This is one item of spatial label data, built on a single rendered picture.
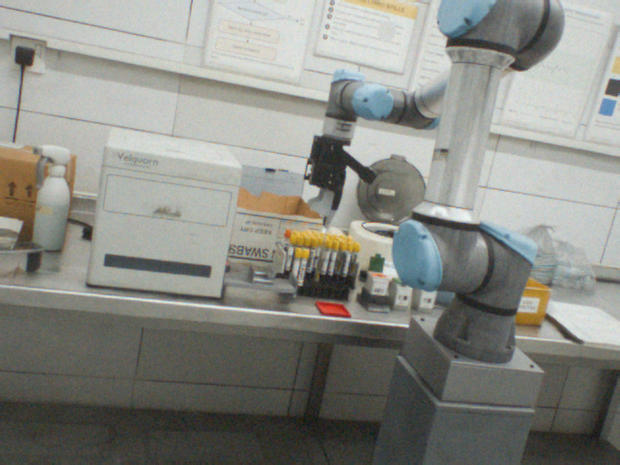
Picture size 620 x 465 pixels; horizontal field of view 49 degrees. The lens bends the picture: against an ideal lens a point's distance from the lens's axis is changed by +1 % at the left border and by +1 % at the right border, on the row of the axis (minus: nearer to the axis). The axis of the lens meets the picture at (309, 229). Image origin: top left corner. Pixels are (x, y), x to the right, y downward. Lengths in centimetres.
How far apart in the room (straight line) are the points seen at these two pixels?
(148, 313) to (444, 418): 63
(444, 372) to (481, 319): 12
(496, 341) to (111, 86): 128
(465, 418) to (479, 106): 55
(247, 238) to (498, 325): 75
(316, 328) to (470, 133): 60
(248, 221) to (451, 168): 74
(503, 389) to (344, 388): 117
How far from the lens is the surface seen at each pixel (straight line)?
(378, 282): 164
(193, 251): 146
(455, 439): 131
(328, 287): 166
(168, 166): 142
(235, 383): 232
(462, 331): 129
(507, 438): 135
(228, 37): 204
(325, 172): 158
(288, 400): 239
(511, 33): 119
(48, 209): 166
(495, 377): 129
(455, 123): 117
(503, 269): 124
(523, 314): 183
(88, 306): 146
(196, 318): 147
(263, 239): 179
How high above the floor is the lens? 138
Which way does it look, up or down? 12 degrees down
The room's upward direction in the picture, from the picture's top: 11 degrees clockwise
